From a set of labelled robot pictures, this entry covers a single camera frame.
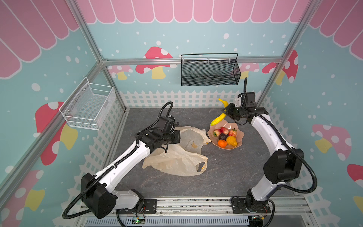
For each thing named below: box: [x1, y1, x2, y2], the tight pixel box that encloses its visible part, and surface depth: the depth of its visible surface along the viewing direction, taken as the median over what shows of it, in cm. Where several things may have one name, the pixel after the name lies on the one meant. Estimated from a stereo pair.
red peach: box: [220, 126, 229, 135], surface depth 102 cm
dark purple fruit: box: [218, 132, 229, 141], surface depth 99 cm
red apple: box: [228, 130, 237, 138], surface depth 100 cm
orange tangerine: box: [217, 139, 228, 149], surface depth 95 cm
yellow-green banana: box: [209, 98, 229, 126], surface depth 85 cm
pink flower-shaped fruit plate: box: [207, 119, 245, 150], surface depth 101 cm
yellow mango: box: [225, 135, 238, 148], surface depth 96 cm
